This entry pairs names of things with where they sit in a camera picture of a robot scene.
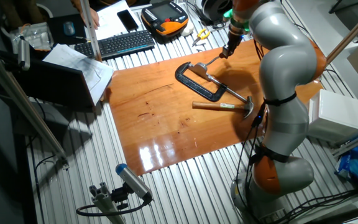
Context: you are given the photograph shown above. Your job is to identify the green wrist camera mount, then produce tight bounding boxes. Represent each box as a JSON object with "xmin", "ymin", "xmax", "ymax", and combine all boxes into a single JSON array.
[{"xmin": 223, "ymin": 9, "xmax": 250, "ymax": 34}]

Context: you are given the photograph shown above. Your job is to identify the white rounded object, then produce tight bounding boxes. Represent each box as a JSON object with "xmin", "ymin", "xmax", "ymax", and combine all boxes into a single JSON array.
[{"xmin": 180, "ymin": 21, "xmax": 195, "ymax": 37}]

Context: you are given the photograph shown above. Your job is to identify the black smartphone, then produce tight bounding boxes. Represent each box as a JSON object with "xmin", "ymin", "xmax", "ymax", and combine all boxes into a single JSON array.
[{"xmin": 116, "ymin": 9, "xmax": 139, "ymax": 32}]

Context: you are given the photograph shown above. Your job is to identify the white plastic box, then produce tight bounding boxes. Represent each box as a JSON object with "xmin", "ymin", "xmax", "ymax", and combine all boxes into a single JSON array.
[{"xmin": 308, "ymin": 89, "xmax": 358, "ymax": 144}]

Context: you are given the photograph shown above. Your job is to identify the wooden handled claw hammer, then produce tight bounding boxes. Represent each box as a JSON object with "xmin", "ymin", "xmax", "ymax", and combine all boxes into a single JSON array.
[{"xmin": 192, "ymin": 95, "xmax": 255, "ymax": 119}]

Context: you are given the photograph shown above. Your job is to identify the glossy wooden board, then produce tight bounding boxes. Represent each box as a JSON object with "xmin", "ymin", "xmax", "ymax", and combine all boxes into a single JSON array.
[{"xmin": 104, "ymin": 39, "xmax": 324, "ymax": 177}]

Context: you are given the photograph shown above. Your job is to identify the plain white paper sheet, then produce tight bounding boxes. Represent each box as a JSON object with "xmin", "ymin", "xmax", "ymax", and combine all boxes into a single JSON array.
[{"xmin": 94, "ymin": 0, "xmax": 142, "ymax": 40}]

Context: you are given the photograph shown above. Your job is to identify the blue computer mouse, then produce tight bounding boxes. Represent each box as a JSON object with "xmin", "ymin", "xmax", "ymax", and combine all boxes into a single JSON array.
[{"xmin": 62, "ymin": 21, "xmax": 76, "ymax": 37}]

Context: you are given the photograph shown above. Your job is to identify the chrome lever with brown knob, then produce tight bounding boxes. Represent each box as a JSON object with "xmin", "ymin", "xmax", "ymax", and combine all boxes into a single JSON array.
[{"xmin": 197, "ymin": 52, "xmax": 228, "ymax": 70}]

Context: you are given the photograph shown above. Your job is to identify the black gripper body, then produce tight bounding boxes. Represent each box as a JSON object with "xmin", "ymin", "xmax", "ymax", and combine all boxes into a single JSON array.
[{"xmin": 225, "ymin": 30, "xmax": 244, "ymax": 52}]

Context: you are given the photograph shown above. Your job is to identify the clear plastic bag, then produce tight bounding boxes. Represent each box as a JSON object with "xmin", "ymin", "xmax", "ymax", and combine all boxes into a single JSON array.
[{"xmin": 9, "ymin": 22, "xmax": 55, "ymax": 54}]

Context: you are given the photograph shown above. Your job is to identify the black camera cable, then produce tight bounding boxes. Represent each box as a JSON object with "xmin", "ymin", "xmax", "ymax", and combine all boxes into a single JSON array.
[{"xmin": 75, "ymin": 198, "xmax": 154, "ymax": 217}]

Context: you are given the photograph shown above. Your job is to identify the black laptop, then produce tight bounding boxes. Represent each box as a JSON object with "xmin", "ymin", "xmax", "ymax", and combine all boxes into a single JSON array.
[{"xmin": 11, "ymin": 57, "xmax": 105, "ymax": 110}]

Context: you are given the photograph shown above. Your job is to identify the short aluminium camera post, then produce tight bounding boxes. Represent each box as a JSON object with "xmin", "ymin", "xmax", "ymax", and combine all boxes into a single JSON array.
[{"xmin": 88, "ymin": 182, "xmax": 127, "ymax": 224}]

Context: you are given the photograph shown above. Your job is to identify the yellow handled pliers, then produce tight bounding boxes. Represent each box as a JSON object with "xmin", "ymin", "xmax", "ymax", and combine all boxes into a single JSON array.
[{"xmin": 191, "ymin": 28, "xmax": 211, "ymax": 47}]

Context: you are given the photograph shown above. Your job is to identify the black keyboard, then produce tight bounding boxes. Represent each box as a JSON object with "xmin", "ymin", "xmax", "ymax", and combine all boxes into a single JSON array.
[{"xmin": 74, "ymin": 29, "xmax": 157, "ymax": 61}]

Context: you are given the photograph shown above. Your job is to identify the black C-clamp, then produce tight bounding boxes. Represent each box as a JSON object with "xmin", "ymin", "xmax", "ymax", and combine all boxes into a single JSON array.
[{"xmin": 175, "ymin": 61, "xmax": 250, "ymax": 103}]

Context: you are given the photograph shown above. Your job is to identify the person's bare hand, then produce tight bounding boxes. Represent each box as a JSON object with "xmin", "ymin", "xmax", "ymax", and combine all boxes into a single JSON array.
[{"xmin": 79, "ymin": 6, "xmax": 101, "ymax": 30}]

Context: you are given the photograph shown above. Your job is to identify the forearm in brown sleeve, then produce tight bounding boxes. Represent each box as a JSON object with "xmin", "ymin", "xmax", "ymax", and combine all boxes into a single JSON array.
[{"xmin": 70, "ymin": 0, "xmax": 90, "ymax": 10}]

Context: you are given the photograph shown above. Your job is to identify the silver cylindrical camera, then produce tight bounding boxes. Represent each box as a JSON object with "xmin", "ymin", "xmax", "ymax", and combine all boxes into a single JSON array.
[{"xmin": 17, "ymin": 35, "xmax": 31, "ymax": 72}]

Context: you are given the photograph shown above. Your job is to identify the aluminium frame bar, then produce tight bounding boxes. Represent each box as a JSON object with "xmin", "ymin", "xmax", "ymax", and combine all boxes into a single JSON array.
[
  {"xmin": 324, "ymin": 1, "xmax": 358, "ymax": 65},
  {"xmin": 333, "ymin": 127, "xmax": 358, "ymax": 158},
  {"xmin": 79, "ymin": 0, "xmax": 103, "ymax": 62},
  {"xmin": 0, "ymin": 43, "xmax": 70, "ymax": 170}
]

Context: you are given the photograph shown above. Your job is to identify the silver camera with blue cap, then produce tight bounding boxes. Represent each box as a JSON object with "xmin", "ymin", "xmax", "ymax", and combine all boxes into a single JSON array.
[{"xmin": 115, "ymin": 163, "xmax": 154, "ymax": 202}]

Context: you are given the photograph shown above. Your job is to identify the black mouse pad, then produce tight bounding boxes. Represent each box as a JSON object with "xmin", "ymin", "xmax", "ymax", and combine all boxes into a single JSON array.
[{"xmin": 47, "ymin": 14, "xmax": 88, "ymax": 46}]

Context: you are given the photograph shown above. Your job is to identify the orange and grey teach pendant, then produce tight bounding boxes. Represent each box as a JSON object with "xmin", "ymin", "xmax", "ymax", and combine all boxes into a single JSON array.
[{"xmin": 140, "ymin": 0, "xmax": 190, "ymax": 38}]

